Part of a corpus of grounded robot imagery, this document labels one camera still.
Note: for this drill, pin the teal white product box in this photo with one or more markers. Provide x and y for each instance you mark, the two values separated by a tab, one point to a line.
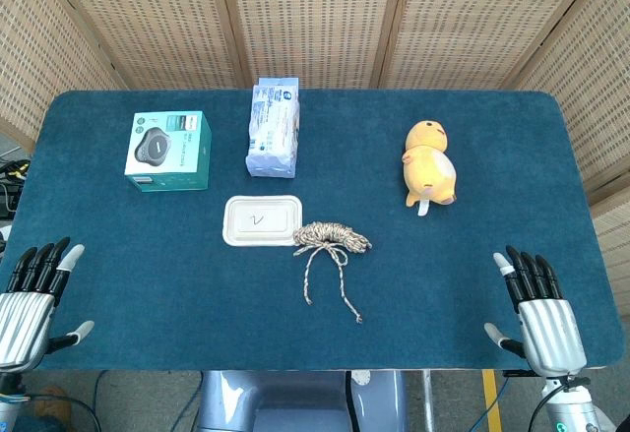
157	146

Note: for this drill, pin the blue white tissue pack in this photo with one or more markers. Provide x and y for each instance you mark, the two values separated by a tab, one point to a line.
273	127

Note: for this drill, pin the woven bamboo screen panel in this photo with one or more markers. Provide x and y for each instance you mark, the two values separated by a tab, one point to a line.
467	23
157	23
590	82
315	18
615	245
39	58

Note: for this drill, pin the white metal table leg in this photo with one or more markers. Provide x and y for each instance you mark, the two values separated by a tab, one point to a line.
428	397

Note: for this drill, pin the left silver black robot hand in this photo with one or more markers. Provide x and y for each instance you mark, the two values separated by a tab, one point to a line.
24	314

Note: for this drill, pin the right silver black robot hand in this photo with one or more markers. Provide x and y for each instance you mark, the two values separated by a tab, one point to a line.
551	333

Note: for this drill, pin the white rectangular lidded container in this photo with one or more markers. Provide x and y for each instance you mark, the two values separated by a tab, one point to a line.
261	220

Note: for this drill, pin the blue-grey robot torso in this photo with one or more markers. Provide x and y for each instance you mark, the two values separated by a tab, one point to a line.
295	402

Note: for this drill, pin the blue felt table mat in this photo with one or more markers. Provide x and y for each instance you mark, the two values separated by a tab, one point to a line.
197	294

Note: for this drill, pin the yellow plush toy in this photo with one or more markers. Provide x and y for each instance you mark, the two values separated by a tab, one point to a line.
428	166

